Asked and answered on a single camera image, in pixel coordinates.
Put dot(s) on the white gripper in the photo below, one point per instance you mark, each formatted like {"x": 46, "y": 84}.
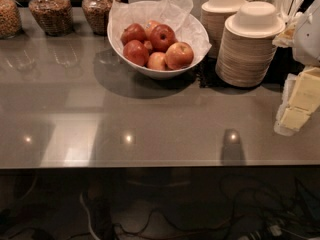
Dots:
{"x": 308, "y": 39}

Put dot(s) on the pale apple front centre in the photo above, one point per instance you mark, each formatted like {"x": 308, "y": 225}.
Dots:
{"x": 157, "y": 61}

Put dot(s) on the red apple top centre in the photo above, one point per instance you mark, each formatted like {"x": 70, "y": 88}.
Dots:
{"x": 162, "y": 37}

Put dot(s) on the small red apple middle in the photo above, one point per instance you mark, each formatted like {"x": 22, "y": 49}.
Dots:
{"x": 148, "y": 46}

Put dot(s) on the orange apple at back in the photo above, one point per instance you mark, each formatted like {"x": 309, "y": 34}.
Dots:
{"x": 149, "y": 26}

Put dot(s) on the red apple front left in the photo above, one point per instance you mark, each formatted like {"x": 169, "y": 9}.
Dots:
{"x": 136, "y": 52}

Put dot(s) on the red apple back left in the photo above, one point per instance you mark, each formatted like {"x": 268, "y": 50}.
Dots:
{"x": 133, "y": 32}

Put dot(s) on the white ceramic bowl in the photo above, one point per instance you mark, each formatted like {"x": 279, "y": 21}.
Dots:
{"x": 156, "y": 73}

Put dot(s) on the black mesh mat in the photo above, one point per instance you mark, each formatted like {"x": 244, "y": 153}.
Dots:
{"x": 281, "y": 66}

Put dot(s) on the front stack of paper bowls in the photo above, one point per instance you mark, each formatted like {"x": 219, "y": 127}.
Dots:
{"x": 246, "y": 49}

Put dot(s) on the stack of paper bowls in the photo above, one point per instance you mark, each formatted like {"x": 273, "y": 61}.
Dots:
{"x": 246, "y": 49}
{"x": 213, "y": 16}

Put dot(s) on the rear stack of paper bowls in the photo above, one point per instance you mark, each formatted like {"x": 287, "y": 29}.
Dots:
{"x": 213, "y": 16}

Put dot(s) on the white paper liner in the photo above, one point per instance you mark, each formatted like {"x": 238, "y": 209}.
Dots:
{"x": 175, "y": 13}

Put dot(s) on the right glass cereal jar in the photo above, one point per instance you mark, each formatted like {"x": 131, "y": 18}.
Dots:
{"x": 97, "y": 14}

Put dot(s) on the glass cereal jar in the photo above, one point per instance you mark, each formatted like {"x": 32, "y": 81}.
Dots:
{"x": 10, "y": 20}
{"x": 97, "y": 14}
{"x": 54, "y": 17}

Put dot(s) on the middle glass cereal jar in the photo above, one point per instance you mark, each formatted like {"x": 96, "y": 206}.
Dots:
{"x": 54, "y": 17}

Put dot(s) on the left glass cereal jar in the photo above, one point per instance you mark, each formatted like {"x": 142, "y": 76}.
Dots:
{"x": 10, "y": 20}

